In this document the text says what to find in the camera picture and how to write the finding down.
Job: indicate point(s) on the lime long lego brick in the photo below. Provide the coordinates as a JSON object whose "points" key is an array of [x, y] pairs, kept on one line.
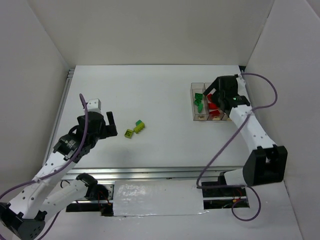
{"points": [[139, 127]]}

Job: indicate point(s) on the clear left container bin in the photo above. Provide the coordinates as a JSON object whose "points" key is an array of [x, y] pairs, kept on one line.
{"points": [[198, 87]]}

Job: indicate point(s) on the small green lego brick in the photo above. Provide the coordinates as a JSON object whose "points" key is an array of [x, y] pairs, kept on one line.
{"points": [[138, 122]]}

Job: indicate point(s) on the green square lego brick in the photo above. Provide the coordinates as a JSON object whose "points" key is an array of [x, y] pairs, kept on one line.
{"points": [[198, 96]]}

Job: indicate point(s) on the aluminium table edge rail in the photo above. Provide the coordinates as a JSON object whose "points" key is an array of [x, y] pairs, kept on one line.
{"points": [[139, 174]]}

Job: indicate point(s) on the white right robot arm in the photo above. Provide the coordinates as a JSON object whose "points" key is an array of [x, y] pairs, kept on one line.
{"points": [[266, 162]]}

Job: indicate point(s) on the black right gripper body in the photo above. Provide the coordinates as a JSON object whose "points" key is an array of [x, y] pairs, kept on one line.
{"points": [[222, 88]]}

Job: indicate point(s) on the white foil cover sheet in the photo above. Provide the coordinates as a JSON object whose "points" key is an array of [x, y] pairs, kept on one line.
{"points": [[157, 198]]}

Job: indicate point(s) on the red long lego brick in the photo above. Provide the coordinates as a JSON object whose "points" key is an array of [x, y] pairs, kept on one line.
{"points": [[212, 106]]}

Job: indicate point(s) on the lime square lego brick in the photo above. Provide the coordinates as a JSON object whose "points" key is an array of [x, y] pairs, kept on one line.
{"points": [[129, 133]]}

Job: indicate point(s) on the green curved lego brick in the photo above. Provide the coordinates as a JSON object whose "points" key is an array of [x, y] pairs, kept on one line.
{"points": [[200, 108]]}

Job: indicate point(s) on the clear middle container bin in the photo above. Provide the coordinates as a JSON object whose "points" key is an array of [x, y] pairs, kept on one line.
{"points": [[211, 118]]}

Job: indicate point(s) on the green small lego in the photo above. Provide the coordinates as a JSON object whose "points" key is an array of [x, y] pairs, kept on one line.
{"points": [[197, 102]]}

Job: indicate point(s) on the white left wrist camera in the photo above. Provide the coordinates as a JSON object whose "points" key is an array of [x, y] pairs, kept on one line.
{"points": [[94, 105]]}

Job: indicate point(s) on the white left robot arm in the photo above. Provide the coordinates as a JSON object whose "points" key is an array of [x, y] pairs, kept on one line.
{"points": [[27, 213]]}

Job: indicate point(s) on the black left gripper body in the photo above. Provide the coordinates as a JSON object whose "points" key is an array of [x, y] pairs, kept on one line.
{"points": [[107, 129]]}

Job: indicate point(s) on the left aluminium side rail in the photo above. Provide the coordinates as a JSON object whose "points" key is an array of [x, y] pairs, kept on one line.
{"points": [[66, 88]]}

